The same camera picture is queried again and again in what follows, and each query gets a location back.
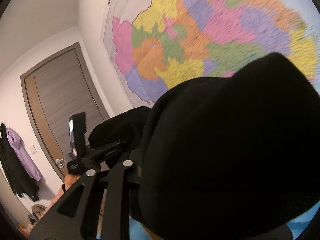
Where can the purple hoodie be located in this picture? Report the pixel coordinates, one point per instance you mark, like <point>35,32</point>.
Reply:
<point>22,155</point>

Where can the blue floral bed sheet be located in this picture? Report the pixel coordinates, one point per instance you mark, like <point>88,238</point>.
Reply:
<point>302,221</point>

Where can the person's left hand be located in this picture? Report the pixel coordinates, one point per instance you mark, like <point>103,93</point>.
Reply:
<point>72,182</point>

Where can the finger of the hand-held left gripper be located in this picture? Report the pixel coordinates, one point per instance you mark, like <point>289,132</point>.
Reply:
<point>105,157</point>
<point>107,146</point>

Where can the small white wall switch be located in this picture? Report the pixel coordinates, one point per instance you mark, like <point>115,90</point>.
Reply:
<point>33,149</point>

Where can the pile of clothes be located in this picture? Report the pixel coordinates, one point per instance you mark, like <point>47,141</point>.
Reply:
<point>37,212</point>

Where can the colourful wall map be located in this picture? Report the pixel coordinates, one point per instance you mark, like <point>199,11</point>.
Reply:
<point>200,30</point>

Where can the black hanging coat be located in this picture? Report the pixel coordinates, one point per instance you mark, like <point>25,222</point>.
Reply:
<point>12,177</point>

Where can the grey wooden door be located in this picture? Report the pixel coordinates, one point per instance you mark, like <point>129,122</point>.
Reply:
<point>57,100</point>

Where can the black coat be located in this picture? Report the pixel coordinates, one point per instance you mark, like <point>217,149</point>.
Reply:
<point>12,177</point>
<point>225,142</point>

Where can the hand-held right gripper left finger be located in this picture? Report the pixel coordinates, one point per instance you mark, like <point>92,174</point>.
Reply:
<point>120,180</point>

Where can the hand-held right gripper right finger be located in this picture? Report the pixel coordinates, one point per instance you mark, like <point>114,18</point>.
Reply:
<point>280,235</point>

